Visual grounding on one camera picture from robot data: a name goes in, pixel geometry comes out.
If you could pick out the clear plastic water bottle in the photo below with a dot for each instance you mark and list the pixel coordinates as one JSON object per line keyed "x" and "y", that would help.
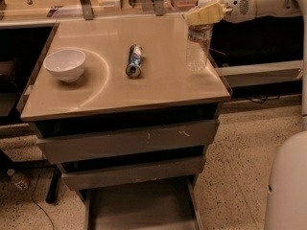
{"x": 197, "y": 47}

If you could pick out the grey metal side rail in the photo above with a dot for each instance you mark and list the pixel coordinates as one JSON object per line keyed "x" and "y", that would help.
{"x": 266, "y": 73}

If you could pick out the black table leg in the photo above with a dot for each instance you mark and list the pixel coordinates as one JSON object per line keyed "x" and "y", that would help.
{"x": 53, "y": 188}

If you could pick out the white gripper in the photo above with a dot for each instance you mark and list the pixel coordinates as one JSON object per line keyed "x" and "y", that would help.
{"x": 238, "y": 4}

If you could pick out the white ceramic bowl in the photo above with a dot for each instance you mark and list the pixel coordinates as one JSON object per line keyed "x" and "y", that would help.
{"x": 66, "y": 64}

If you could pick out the grey open bottom drawer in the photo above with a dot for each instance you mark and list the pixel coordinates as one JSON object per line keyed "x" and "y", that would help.
{"x": 166, "y": 204}

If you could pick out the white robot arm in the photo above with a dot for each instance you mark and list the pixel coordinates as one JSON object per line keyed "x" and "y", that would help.
{"x": 286, "y": 207}

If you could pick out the grey drawer cabinet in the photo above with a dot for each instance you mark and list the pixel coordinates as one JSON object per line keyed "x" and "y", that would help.
{"x": 104, "y": 98}

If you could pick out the small bottle on floor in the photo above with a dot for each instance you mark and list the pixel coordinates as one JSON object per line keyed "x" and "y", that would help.
{"x": 19, "y": 179}

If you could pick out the grey middle drawer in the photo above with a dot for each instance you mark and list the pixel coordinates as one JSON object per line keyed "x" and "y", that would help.
{"x": 134, "y": 173}

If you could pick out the blue crushed soda can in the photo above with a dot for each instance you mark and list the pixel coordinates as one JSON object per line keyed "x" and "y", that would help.
{"x": 133, "y": 69}

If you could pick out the grey top drawer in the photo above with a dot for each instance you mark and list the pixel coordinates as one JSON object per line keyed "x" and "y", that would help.
{"x": 128, "y": 141}

